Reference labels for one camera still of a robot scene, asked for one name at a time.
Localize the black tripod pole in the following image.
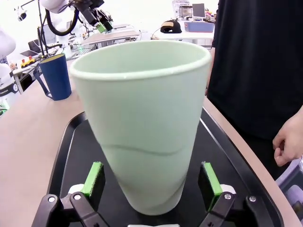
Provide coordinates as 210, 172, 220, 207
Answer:
37, 0, 49, 58

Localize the person left hand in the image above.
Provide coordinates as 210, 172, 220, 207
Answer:
272, 111, 303, 167

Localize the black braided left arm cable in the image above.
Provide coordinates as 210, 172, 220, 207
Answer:
45, 9, 79, 36

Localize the pale green plastic cup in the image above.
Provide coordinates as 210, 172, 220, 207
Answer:
69, 40, 212, 216

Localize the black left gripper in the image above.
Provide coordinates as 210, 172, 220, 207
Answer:
70, 0, 114, 34

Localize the person torso black shirt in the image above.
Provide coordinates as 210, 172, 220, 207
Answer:
205, 0, 303, 180

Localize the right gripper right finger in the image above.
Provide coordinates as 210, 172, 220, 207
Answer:
197, 161, 273, 227

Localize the white camera on stand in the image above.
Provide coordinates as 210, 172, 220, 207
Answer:
14, 6, 27, 22

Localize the computer monitor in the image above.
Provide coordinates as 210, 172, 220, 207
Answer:
192, 3, 206, 18

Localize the white robot black base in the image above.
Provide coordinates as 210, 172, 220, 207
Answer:
0, 27, 19, 116

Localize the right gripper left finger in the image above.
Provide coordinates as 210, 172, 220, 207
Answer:
32, 161, 107, 227

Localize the blue mug yellow inside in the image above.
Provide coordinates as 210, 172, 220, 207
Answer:
33, 53, 72, 102

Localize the white side table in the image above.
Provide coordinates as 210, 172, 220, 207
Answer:
151, 28, 215, 47

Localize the black plastic serving tray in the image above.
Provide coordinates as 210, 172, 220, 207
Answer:
32, 111, 285, 227

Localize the black cap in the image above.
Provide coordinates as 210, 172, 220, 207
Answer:
160, 19, 183, 34

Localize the blue storage box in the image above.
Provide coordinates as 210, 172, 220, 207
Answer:
184, 20, 215, 33

